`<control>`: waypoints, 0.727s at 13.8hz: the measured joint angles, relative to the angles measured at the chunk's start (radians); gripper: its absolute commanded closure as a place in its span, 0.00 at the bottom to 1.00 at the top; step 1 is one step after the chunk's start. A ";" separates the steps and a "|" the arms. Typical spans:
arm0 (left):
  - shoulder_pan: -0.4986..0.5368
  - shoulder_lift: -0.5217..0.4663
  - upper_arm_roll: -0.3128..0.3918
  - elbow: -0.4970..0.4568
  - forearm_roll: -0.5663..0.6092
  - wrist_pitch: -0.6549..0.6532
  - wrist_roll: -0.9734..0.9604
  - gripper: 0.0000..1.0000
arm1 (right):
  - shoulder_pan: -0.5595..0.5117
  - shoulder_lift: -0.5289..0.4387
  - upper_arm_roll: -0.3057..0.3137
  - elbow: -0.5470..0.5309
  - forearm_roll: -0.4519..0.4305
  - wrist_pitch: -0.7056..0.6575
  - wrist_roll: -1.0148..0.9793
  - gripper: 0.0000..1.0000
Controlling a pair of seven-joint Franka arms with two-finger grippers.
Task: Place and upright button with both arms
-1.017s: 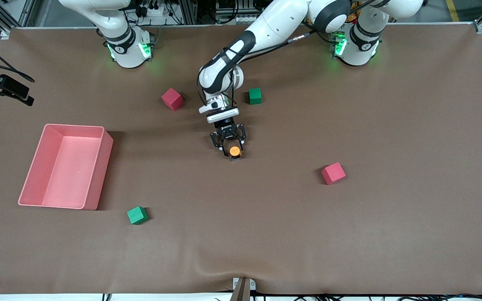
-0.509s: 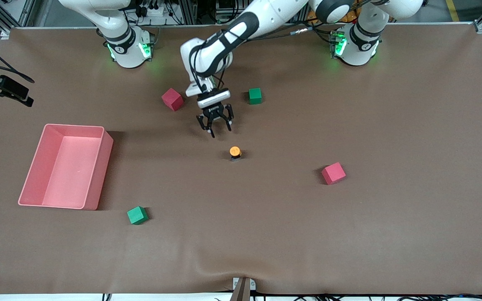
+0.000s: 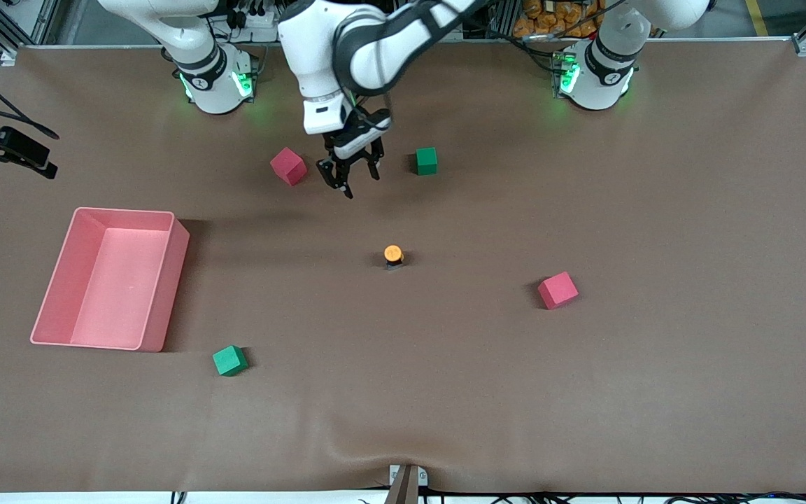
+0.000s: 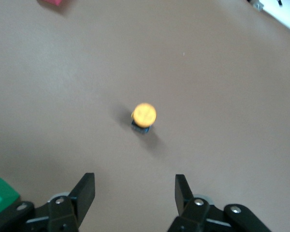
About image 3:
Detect red foam cube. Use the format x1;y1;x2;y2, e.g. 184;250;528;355
269;147;308;187
537;272;579;310

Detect white power strip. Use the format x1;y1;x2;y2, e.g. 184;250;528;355
225;0;281;29

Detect pink plastic bin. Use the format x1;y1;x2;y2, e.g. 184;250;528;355
30;207;191;353

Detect brown table mat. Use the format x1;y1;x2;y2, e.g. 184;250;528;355
0;38;806;494

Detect pile of orange items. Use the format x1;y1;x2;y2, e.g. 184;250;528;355
521;0;600;40

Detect grey metal bracket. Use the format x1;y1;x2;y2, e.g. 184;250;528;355
389;464;429;487

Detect brown camera pole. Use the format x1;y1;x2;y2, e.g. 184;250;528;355
384;467;420;504

